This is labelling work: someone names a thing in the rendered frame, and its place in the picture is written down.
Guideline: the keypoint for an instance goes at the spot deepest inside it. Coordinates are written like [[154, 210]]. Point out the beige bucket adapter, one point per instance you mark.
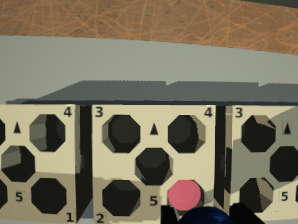
[[63, 154], [120, 153], [246, 175]]

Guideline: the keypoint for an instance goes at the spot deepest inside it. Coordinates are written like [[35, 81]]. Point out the dark grey flat base plate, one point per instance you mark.
[[88, 214]]

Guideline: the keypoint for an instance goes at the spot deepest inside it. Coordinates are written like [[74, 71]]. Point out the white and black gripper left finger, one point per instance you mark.
[[168, 215]]

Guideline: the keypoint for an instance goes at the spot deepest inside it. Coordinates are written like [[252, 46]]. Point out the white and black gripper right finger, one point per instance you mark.
[[241, 214]]

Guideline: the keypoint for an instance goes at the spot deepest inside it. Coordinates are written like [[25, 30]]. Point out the grey bench mat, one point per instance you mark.
[[52, 68]]

